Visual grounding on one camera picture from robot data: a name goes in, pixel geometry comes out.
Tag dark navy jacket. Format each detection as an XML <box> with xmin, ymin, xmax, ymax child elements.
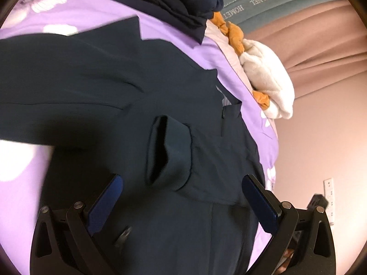
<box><xmin>1</xmin><ymin>17</ymin><xmax>264</xmax><ymax>274</ymax></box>

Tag white orange plush toy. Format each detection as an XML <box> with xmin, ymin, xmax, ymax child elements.
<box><xmin>205</xmin><ymin>12</ymin><xmax>295</xmax><ymax>119</ymax></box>

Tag pink curtain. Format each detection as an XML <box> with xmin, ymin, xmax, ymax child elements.
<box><xmin>245</xmin><ymin>0</ymin><xmax>366</xmax><ymax>97</ymax></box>

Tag purple floral bed sheet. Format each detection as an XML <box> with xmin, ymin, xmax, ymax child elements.
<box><xmin>1</xmin><ymin>0</ymin><xmax>279</xmax><ymax>274</ymax></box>

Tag white wall power strip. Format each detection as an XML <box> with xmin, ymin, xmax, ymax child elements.
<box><xmin>323</xmin><ymin>178</ymin><xmax>335</xmax><ymax>226</ymax></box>

